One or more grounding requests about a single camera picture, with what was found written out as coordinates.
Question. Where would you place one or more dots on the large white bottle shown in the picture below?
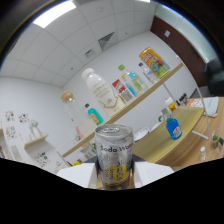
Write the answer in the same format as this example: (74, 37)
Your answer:
(103, 91)

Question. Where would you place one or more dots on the small teal bottle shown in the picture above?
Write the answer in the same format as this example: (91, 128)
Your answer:
(94, 115)

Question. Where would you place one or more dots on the clear bottle with white cap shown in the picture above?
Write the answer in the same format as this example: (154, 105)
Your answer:
(202, 155)

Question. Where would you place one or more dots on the black chair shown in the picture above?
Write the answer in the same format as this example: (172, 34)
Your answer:
(216, 76)

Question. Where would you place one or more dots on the ceiling air vent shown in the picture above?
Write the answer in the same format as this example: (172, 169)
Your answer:
(106, 40)

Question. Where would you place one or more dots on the white bowl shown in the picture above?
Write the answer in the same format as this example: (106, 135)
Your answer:
(141, 132)

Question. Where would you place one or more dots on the small pink bottle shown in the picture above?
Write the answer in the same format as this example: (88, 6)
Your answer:
(80, 133)

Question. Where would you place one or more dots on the clear bottle with green cap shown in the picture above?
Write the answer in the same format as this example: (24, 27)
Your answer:
(135, 80)

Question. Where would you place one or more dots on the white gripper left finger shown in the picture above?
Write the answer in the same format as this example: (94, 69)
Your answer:
(78, 174)

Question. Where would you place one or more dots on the yellow tub with white lid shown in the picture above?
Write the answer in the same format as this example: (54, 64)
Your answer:
(171, 105)

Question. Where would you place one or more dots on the ceiling light panel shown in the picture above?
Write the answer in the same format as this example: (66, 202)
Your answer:
(55, 14)

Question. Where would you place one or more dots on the red and white packet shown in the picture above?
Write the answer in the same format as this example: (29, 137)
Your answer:
(123, 90)

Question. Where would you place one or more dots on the brown door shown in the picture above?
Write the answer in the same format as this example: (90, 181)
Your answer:
(183, 50)

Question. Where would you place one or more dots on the white frame wooden shelf rack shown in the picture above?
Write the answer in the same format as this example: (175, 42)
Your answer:
(156, 140)

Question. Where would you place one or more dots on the glass jar with cork lid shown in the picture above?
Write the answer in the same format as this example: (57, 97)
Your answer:
(78, 115)

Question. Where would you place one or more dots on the wooden wall shelf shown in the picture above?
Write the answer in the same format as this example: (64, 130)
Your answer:
(36, 140)

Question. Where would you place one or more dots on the silver soda water can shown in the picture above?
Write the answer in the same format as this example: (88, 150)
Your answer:
(114, 156)

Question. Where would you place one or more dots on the small clear bottle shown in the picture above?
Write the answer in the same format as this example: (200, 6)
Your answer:
(149, 73)

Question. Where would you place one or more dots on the blue liquid bottle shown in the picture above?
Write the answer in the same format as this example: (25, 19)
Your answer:
(174, 129)

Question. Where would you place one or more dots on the slim light blue bottle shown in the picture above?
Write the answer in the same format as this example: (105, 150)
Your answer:
(130, 87)

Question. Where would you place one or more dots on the yellow printed can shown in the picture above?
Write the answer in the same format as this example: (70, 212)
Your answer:
(155, 62)

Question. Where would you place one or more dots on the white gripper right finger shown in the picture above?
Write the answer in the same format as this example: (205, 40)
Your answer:
(151, 171)

